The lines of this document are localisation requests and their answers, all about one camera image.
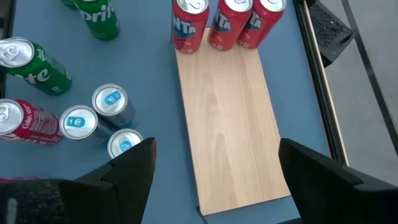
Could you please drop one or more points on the black perforated computer case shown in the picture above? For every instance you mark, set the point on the black perforated computer case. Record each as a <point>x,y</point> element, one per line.
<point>329,31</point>

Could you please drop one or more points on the blue table mat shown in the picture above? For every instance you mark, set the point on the blue table mat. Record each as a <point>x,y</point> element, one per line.
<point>149,77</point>

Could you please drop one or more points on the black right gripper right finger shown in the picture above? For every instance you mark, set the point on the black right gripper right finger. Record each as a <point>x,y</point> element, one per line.
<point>335,202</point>

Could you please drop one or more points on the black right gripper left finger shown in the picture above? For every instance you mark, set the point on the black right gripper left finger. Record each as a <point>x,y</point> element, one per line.
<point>124,193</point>

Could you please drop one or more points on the wooden shelf black frame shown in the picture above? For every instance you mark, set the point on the wooden shelf black frame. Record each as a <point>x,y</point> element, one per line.
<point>230,124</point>

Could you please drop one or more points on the slim blue silver can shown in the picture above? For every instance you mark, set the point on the slim blue silver can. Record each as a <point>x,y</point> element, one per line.
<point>77,121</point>
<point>122,144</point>
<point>110,99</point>

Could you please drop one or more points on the red Fanta can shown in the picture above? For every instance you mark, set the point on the red Fanta can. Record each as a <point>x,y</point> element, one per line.
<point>264,21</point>
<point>189,25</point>
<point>230,23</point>

